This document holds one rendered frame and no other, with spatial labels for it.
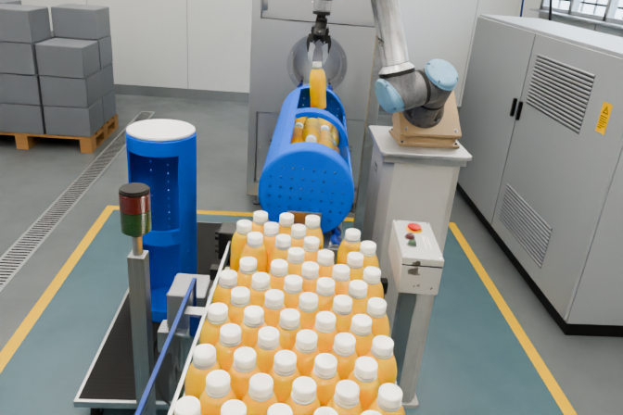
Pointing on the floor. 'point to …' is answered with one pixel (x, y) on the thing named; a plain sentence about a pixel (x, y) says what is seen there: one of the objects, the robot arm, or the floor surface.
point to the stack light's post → (141, 320)
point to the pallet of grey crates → (57, 74)
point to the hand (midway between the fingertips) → (317, 62)
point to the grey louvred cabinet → (550, 162)
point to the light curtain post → (367, 143)
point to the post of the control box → (404, 309)
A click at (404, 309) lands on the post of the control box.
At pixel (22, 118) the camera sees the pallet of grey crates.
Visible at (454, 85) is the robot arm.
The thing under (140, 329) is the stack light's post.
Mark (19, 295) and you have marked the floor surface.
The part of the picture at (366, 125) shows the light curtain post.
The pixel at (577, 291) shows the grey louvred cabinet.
